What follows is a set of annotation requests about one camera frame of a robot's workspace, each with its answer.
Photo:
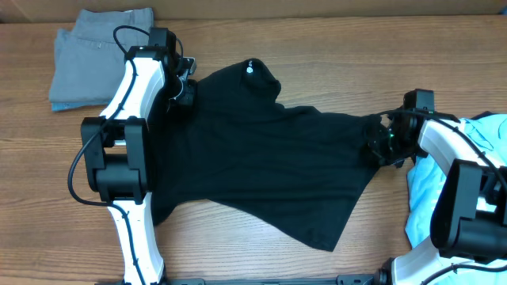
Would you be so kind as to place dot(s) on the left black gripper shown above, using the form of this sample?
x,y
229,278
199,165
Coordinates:
x,y
188,98

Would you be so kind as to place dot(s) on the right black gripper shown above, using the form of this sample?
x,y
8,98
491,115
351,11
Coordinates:
x,y
385,158

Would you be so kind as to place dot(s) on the black t-shirt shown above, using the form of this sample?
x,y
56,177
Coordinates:
x,y
298,169

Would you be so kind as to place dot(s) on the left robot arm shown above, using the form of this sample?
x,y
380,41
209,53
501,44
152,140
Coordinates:
x,y
116,146

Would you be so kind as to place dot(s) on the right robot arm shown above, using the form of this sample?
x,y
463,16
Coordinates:
x,y
468,225

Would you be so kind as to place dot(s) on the light blue t-shirt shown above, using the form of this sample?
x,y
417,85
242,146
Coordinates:
x,y
426,181

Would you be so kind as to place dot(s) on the folded grey shorts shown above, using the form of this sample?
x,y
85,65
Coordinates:
x,y
89,65

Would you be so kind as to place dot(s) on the folded light blue garment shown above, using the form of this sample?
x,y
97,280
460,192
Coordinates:
x,y
64,106

